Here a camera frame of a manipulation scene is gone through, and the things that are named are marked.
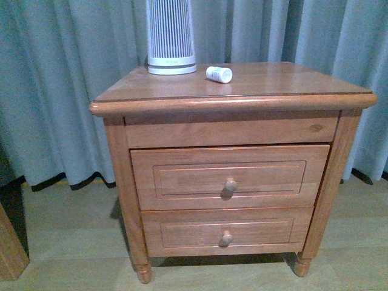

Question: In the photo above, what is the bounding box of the white medicine bottle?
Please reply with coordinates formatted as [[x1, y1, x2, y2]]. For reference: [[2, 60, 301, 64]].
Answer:
[[206, 66, 233, 84]]

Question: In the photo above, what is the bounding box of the wooden drawer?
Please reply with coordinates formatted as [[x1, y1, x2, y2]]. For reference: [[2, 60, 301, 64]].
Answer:
[[142, 207, 313, 257], [131, 144, 330, 210]]

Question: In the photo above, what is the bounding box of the wooden nightstand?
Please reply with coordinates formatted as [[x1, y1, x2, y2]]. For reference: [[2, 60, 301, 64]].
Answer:
[[90, 62, 376, 284]]

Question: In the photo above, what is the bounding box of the white cylindrical air purifier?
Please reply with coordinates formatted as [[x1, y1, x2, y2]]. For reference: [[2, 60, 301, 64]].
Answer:
[[146, 0, 196, 75]]

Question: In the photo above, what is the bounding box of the grey curtain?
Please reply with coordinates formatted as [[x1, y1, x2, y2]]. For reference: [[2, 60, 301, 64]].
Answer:
[[1, 1, 387, 186]]

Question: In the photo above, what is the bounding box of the wooden bed frame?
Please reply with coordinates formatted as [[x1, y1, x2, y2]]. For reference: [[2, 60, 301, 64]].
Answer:
[[0, 206, 30, 281]]

